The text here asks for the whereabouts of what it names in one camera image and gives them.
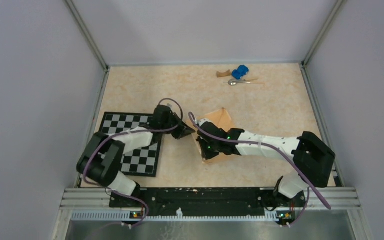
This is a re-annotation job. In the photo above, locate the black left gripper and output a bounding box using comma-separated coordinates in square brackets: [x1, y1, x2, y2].
[160, 111, 195, 139]

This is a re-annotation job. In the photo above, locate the orange cloth napkin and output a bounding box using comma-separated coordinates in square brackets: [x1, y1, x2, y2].
[192, 108, 236, 164]

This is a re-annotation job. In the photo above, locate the silver metal spoon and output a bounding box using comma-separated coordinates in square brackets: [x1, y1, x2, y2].
[227, 78, 258, 86]

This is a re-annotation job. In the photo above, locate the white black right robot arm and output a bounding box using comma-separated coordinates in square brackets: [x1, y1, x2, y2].
[192, 118, 336, 209]

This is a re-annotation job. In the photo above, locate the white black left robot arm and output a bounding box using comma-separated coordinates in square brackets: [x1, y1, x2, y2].
[76, 105, 195, 207]

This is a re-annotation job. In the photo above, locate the black white checkerboard mat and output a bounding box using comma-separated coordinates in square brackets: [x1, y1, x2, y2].
[99, 112, 163, 178]

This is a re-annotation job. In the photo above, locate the small brown wooden piece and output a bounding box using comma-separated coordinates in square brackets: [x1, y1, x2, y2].
[216, 69, 232, 78]

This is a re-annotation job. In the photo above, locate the blue toy car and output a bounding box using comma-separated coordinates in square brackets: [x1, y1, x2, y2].
[231, 65, 249, 80]

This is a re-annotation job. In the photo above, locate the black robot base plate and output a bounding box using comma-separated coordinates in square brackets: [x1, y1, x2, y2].
[109, 187, 305, 218]

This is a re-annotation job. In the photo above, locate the aluminium front frame rail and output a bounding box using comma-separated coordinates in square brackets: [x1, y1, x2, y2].
[52, 187, 372, 240]

